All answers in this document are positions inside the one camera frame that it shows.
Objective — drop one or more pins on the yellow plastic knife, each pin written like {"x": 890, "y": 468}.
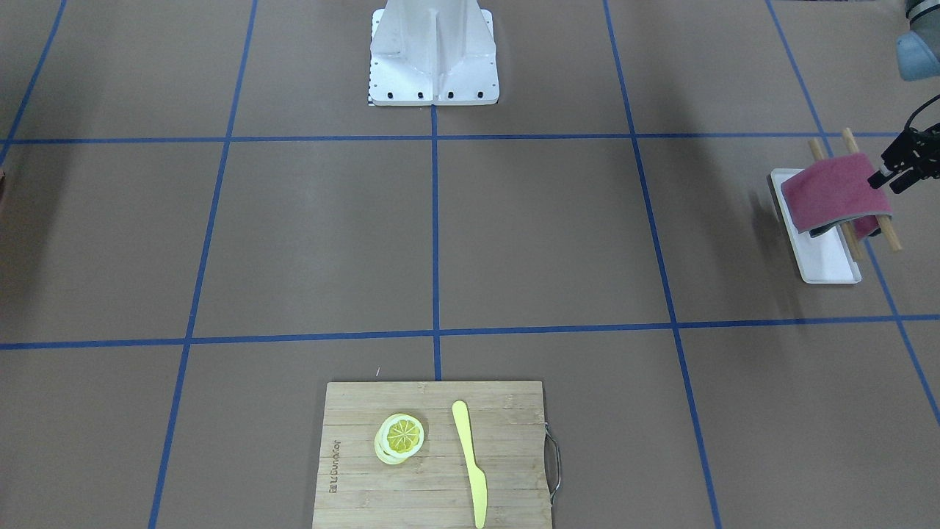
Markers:
{"x": 476, "y": 477}

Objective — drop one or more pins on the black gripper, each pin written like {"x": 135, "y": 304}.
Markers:
{"x": 913, "y": 152}

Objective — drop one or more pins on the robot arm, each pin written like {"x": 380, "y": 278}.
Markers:
{"x": 917, "y": 52}

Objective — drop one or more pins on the maroon wiping cloth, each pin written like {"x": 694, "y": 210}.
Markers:
{"x": 835, "y": 191}

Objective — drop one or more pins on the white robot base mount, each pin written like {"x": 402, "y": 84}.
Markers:
{"x": 426, "y": 53}

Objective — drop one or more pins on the bamboo cutting board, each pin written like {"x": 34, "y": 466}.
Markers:
{"x": 431, "y": 490}

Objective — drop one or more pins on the wooden rack rod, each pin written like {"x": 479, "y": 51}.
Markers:
{"x": 819, "y": 153}
{"x": 886, "y": 226}

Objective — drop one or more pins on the lemon slice stack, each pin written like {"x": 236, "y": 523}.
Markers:
{"x": 399, "y": 438}

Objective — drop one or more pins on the white rectangular tray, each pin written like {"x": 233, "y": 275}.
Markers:
{"x": 823, "y": 260}

